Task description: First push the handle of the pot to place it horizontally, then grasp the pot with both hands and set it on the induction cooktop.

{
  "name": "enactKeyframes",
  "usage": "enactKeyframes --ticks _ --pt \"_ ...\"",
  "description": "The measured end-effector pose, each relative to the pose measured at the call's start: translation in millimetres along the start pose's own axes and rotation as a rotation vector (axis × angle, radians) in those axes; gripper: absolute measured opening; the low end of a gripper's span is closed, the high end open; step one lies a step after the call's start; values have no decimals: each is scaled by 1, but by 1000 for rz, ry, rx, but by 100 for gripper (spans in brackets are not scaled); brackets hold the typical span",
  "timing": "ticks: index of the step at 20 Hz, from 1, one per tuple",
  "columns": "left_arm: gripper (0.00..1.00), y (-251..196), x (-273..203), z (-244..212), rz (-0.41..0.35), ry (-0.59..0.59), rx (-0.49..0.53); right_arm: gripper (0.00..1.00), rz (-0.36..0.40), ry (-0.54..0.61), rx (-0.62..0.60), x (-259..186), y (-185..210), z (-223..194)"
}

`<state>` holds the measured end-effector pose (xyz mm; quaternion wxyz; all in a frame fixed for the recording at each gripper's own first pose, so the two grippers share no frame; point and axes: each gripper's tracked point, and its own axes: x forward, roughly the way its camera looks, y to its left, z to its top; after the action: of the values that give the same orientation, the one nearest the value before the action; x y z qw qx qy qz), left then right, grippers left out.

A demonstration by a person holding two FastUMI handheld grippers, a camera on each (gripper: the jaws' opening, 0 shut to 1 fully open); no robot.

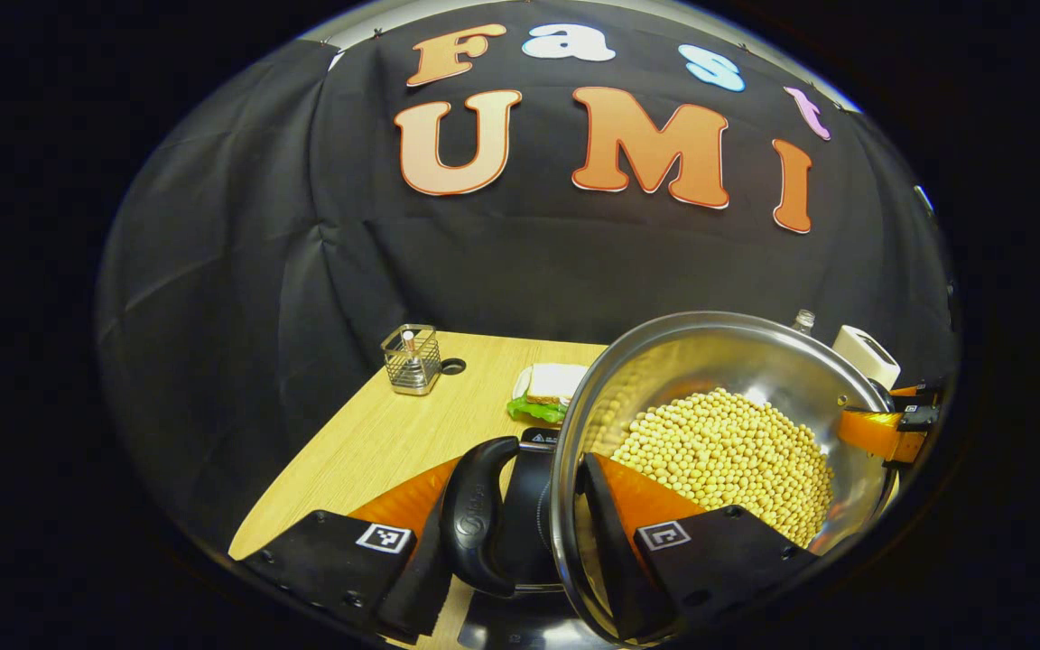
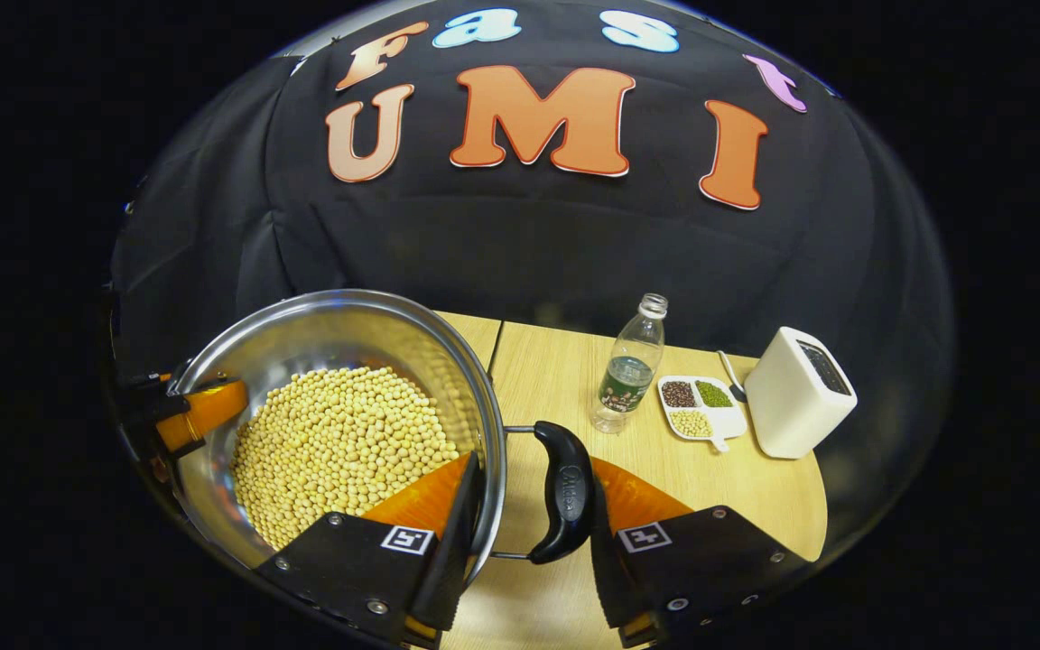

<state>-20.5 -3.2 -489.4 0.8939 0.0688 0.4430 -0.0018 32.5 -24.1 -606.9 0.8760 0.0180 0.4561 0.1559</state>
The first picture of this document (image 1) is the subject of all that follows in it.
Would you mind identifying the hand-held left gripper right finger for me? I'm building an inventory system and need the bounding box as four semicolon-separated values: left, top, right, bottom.
579;451;819;637

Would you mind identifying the sandwich with lettuce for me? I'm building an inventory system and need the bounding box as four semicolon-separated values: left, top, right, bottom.
507;363;590;425

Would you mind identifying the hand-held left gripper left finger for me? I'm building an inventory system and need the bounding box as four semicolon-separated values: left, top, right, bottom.
236;456;462;644

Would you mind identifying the steel pot with soybeans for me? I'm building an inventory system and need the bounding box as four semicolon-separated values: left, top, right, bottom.
439;311;902;647

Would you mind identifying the black induction cooktop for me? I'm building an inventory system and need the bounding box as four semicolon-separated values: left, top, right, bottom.
457;427;616;650

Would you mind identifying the wire mesh holder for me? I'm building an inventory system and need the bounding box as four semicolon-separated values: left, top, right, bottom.
381;324;441;396

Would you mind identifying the black backdrop cloth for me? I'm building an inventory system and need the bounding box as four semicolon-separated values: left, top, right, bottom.
96;0;963;543

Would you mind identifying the white toaster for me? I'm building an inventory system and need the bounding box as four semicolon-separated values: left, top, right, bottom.
831;325;902;391

